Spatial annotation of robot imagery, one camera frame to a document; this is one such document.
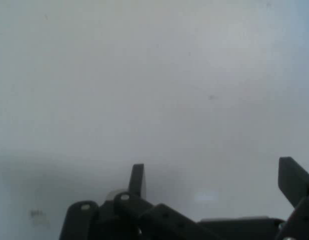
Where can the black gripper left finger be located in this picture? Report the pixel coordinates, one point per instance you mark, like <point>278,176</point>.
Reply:
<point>134,215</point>

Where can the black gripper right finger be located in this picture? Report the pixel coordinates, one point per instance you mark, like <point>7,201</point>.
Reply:
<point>293,180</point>

